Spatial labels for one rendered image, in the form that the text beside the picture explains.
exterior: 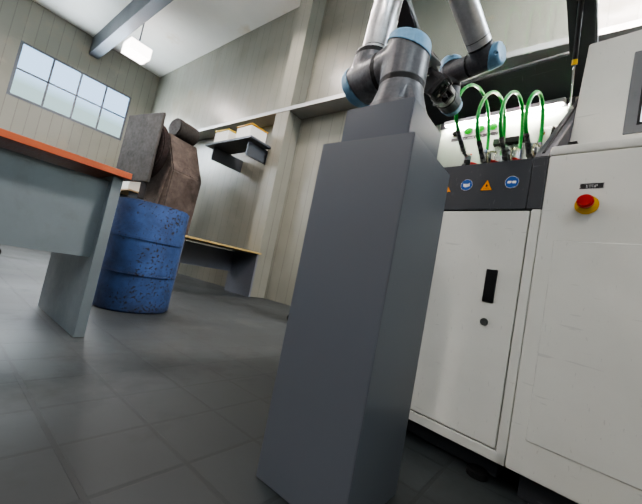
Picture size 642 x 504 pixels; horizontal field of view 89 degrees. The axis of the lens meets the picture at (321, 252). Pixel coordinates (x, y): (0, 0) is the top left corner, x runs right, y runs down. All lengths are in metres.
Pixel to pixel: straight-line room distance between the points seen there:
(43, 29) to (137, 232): 8.50
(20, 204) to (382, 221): 1.47
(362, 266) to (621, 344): 0.65
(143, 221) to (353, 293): 1.97
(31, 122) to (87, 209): 8.25
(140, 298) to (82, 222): 0.84
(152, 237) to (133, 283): 0.33
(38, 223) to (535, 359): 1.85
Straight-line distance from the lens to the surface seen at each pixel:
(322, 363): 0.73
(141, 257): 2.46
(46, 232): 1.79
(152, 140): 6.04
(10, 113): 10.00
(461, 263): 1.15
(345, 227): 0.72
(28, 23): 10.59
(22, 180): 1.78
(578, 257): 1.08
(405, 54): 0.94
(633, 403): 1.07
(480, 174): 1.22
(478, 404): 1.14
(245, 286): 4.86
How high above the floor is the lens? 0.47
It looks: 4 degrees up
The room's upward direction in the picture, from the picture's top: 11 degrees clockwise
